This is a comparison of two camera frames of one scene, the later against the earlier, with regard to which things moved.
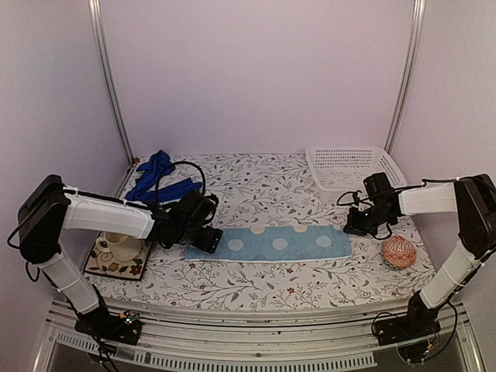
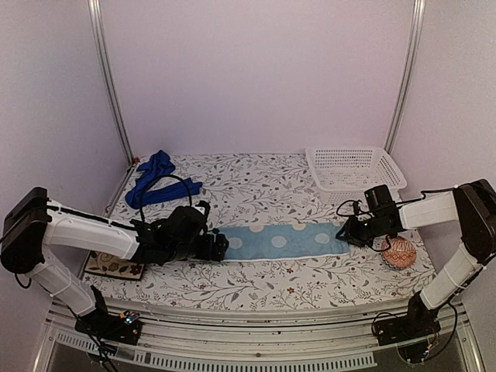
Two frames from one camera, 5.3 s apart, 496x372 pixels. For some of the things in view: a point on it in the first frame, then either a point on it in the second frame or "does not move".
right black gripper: [354, 226] -> [351, 235]
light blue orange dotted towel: [277, 243] does not move
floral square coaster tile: [105, 263] does not move
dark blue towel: [149, 188] does not move
